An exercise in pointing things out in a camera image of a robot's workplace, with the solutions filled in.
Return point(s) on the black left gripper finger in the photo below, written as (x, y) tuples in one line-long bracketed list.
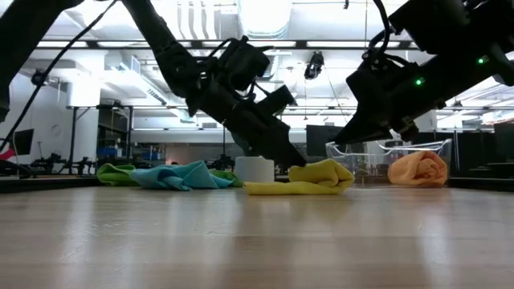
[(291, 158)]

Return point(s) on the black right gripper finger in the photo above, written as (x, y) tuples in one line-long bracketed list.
[(361, 130), (405, 128)]

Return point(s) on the yellow microfiber towel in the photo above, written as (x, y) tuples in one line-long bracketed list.
[(305, 180)]

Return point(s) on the clear plastic basket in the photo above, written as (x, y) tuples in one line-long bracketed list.
[(361, 160)]

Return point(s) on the orange microfiber towel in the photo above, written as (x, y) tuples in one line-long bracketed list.
[(417, 168)]

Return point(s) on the blue microfiber towel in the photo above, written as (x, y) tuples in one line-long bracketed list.
[(180, 176)]

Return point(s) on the green microfiber towel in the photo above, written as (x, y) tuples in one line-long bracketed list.
[(114, 174)]

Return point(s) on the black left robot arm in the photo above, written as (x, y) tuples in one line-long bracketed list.
[(172, 60)]

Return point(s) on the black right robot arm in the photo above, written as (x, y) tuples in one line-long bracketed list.
[(462, 40)]

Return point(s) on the green succulent plant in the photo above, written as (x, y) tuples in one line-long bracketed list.
[(243, 144)]

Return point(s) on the black desktop monitor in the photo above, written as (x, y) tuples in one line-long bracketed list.
[(321, 138)]

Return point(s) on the white round plant pot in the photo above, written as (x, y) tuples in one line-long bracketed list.
[(253, 170)]

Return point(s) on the black ceiling spotlight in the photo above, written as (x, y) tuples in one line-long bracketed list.
[(39, 77), (314, 64)]

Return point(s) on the large black monitor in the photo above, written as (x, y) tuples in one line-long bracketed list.
[(504, 140)]

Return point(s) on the black shelf rack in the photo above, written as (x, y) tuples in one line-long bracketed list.
[(114, 134)]

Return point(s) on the white cabinet box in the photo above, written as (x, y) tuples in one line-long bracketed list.
[(82, 94)]

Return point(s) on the small black monitor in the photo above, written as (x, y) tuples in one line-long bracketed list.
[(24, 140)]

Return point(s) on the red object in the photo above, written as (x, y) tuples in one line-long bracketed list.
[(7, 154)]

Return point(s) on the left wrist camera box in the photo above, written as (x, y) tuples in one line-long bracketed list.
[(277, 100)]

